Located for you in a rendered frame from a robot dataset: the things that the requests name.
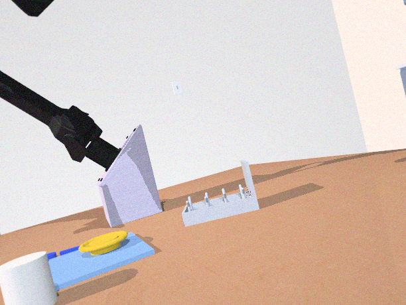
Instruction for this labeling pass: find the yellow plate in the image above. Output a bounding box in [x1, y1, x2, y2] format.
[79, 231, 128, 255]

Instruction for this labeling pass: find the white cylinder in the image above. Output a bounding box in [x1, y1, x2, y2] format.
[0, 251, 58, 305]

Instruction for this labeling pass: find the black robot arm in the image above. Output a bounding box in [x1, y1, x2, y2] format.
[0, 71, 121, 172]

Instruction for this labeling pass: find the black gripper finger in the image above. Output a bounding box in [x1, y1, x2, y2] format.
[33, 0, 54, 9]

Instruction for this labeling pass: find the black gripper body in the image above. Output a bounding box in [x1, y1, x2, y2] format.
[11, 0, 45, 17]

